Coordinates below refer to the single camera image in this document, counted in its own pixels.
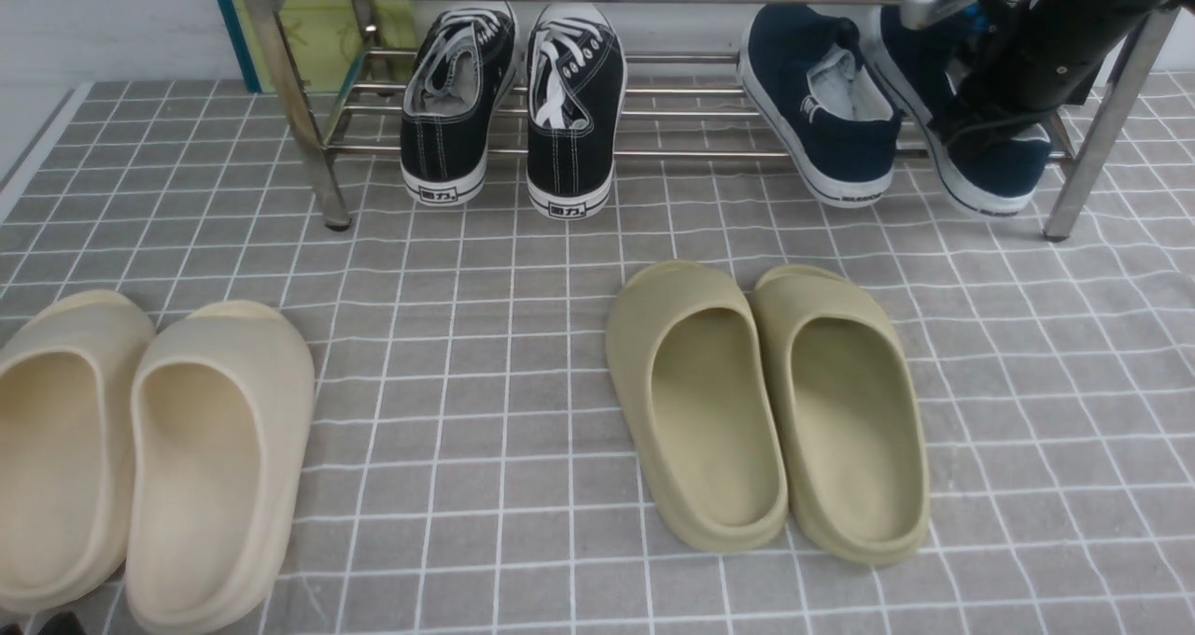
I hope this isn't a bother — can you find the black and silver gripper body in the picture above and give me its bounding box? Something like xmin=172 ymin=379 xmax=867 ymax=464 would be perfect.
xmin=900 ymin=0 xmax=1043 ymax=141

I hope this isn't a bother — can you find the navy slip-on shoe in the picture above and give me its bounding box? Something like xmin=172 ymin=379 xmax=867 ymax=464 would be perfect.
xmin=862 ymin=6 xmax=1053 ymax=218
xmin=739 ymin=4 xmax=902 ymax=208

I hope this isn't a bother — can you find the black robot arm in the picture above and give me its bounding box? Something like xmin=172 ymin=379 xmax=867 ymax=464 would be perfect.
xmin=901 ymin=0 xmax=1191 ymax=155

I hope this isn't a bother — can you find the silver metal shoe rack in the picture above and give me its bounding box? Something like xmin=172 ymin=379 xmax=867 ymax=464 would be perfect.
xmin=244 ymin=0 xmax=1178 ymax=242

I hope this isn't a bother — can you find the right black canvas sneaker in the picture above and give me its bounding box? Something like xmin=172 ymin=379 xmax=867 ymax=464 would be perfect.
xmin=526 ymin=4 xmax=627 ymax=219

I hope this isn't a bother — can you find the black canvas sneaker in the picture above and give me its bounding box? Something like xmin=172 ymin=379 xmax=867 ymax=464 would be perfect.
xmin=526 ymin=4 xmax=627 ymax=219
xmin=400 ymin=2 xmax=519 ymax=208

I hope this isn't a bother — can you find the right olive green slide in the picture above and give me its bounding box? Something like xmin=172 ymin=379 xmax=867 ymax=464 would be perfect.
xmin=750 ymin=265 xmax=931 ymax=564

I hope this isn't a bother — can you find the olive green slide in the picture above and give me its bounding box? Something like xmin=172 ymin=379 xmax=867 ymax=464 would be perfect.
xmin=605 ymin=260 xmax=789 ymax=554
xmin=750 ymin=265 xmax=931 ymax=564

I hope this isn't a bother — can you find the left olive green slide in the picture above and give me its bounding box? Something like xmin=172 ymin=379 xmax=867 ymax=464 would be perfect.
xmin=605 ymin=260 xmax=789 ymax=554

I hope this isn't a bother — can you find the left black canvas sneaker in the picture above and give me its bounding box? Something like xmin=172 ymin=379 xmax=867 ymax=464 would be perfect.
xmin=400 ymin=2 xmax=519 ymax=208

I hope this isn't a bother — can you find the teal and yellow book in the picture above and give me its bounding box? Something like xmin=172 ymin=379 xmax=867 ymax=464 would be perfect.
xmin=217 ymin=0 xmax=421 ymax=93

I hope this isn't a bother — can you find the grey checked table cloth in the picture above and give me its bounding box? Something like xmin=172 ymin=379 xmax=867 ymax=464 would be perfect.
xmin=1 ymin=72 xmax=1194 ymax=634

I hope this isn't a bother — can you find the right cream foam slide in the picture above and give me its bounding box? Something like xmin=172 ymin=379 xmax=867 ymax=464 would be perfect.
xmin=125 ymin=300 xmax=315 ymax=634

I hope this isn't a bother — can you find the cream foam slide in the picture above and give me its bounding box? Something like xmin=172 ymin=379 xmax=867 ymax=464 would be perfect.
xmin=125 ymin=300 xmax=315 ymax=634
xmin=1 ymin=289 xmax=155 ymax=613

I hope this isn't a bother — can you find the left cream foam slide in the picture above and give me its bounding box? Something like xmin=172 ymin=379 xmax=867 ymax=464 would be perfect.
xmin=1 ymin=289 xmax=155 ymax=613

